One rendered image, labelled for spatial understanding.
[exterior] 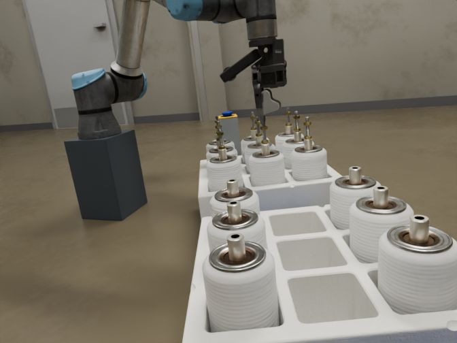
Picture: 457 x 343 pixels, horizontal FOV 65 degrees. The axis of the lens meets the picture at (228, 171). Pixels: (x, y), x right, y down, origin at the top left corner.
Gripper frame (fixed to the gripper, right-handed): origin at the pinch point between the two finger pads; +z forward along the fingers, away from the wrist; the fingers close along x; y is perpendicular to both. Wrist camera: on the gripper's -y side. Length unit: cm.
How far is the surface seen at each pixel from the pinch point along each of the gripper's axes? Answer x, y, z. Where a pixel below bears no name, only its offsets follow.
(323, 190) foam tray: -3.8, 15.4, 19.0
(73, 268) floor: -19, -53, 35
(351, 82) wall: 242, 48, 9
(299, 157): -0.9, 9.7, 10.4
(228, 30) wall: 254, -60, -47
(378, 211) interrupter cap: -40.1, 22.7, 9.1
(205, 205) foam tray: -12.3, -14.3, 19.2
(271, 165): -4.5, 2.3, 11.4
